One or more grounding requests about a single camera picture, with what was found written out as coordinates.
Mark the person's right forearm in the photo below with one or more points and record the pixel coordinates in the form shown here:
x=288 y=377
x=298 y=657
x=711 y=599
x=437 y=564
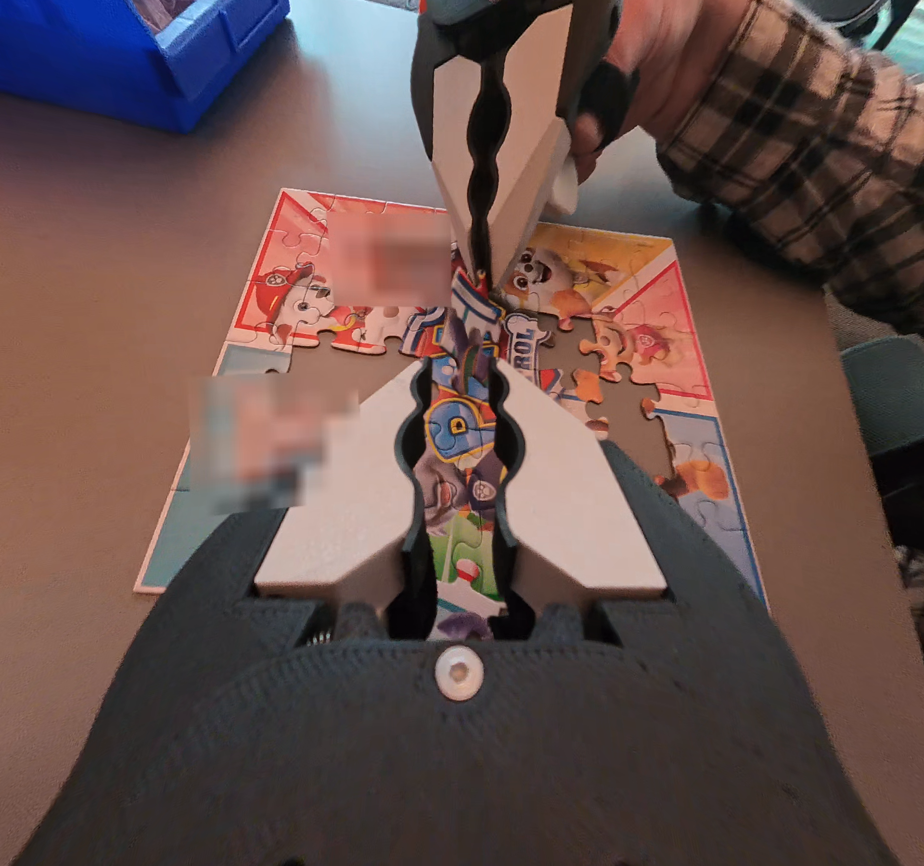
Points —
x=808 y=158

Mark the person's right hand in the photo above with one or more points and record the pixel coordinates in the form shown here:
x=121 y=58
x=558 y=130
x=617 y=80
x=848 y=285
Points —
x=686 y=21

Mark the assembled cartoon jigsaw puzzle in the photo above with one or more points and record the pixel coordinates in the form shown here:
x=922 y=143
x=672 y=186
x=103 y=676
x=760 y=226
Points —
x=686 y=375

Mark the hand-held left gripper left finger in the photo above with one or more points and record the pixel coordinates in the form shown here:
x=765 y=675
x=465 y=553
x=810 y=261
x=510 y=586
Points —
x=346 y=526

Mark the blue storage bin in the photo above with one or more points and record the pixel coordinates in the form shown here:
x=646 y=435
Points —
x=86 y=50

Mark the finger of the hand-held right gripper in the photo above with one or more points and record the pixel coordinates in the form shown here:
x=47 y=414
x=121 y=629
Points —
x=534 y=122
x=451 y=129

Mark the brown desk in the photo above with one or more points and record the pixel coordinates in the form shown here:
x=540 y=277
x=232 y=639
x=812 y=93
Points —
x=144 y=230

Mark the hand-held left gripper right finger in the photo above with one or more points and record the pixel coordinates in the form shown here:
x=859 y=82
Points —
x=577 y=512

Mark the cartoon jigsaw puzzle piece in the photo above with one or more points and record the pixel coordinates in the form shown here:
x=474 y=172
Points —
x=469 y=303

